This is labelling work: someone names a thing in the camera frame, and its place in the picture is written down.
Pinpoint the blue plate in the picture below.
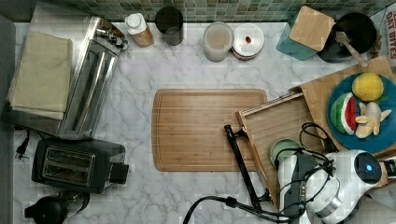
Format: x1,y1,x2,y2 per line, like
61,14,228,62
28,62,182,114
327,73,396,153

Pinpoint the black utensil holder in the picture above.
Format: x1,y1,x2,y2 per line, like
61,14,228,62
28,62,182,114
318,12,377,63

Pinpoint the oat bites box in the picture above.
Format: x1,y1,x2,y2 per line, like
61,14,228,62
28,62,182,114
370,3,396,70

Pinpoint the black power plug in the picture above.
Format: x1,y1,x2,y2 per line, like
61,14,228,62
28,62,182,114
15,131,30,160

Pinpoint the toy banana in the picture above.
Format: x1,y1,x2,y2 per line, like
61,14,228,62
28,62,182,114
355,102,392,138

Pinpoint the stainless toaster oven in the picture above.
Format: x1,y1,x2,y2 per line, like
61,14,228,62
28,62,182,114
1,1,128,140

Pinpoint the wooden spatula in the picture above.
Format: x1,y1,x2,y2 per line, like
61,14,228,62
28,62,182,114
335,32,369,68

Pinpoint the black drawer handle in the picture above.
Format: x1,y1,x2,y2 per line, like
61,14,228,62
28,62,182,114
224,125,270,209

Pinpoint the folded olive green towel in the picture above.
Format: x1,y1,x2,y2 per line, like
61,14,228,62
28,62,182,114
7,32,73,120

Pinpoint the teal canister wooden lid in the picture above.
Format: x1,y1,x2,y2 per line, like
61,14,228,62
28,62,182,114
276,6,334,61

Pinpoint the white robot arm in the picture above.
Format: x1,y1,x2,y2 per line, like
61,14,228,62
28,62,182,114
275,150,395,224

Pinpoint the toy watermelon slice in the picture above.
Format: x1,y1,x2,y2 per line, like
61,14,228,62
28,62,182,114
329,92,357,135

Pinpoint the glass jar of cereal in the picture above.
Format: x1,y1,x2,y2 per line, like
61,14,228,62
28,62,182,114
204,21,233,63

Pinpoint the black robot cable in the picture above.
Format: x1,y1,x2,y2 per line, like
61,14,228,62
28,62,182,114
182,121,340,224

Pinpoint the black two-slot toaster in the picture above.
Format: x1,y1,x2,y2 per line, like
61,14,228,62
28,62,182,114
32,138,129,194

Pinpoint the yellow toy lemon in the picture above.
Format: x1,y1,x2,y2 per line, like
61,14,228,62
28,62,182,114
352,73,384,102

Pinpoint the orange bottle white cap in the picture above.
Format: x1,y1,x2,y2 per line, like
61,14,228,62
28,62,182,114
124,13,154,48

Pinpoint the bamboo cutting board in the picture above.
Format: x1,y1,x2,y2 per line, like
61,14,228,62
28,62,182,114
151,89,267,172

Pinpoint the wooden drawer cabinet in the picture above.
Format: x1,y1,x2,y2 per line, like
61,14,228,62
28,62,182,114
288,55,396,190

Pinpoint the white pink lidded bowl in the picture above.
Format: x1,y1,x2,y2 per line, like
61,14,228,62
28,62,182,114
232,23,264,61

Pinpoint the wooden drawer box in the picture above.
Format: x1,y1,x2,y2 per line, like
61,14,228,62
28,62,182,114
236,92,313,207

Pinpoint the black tumbler cup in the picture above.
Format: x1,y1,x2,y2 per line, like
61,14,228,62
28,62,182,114
155,7,183,46

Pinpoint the black electric kettle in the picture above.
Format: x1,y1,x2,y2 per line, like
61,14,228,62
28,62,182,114
24,190,90,224

